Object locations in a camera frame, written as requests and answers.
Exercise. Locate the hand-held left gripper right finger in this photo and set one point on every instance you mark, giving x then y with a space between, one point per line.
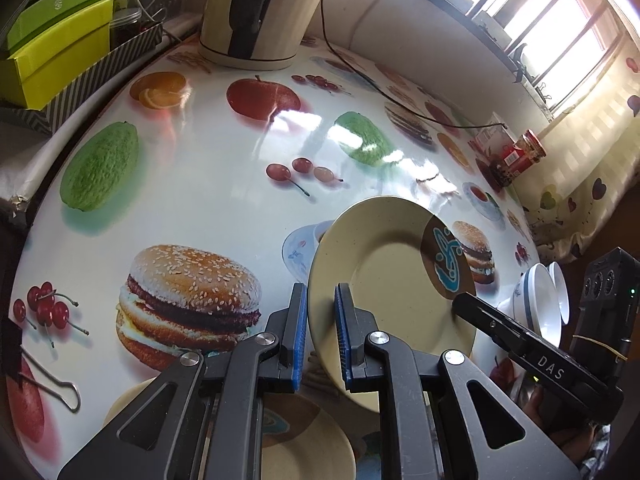
342 335

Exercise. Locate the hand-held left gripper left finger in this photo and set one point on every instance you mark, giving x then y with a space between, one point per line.
299 335

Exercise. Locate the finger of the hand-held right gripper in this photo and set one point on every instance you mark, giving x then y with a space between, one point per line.
487 322

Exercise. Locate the white bowl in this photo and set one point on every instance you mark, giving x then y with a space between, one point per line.
561 285
542 305

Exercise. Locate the beige plate with brown patch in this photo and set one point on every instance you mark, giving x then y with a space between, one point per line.
390 270

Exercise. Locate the cream curtain with hearts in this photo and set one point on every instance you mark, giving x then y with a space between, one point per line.
590 160

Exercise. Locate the glass jar with red lid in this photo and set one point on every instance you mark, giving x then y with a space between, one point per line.
525 152

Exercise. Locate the black hook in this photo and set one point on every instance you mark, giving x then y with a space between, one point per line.
520 60

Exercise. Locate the black binder clip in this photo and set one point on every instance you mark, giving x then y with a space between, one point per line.
10 355

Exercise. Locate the window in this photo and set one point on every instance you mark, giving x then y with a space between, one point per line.
550 5

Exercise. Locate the cream electric kettle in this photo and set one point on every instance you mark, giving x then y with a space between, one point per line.
300 10

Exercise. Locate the grey striped box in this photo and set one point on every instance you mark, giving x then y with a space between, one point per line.
100 70

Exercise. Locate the clear jar with metal lid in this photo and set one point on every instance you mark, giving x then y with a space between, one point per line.
131 16

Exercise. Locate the lime green box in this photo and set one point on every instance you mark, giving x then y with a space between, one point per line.
55 60

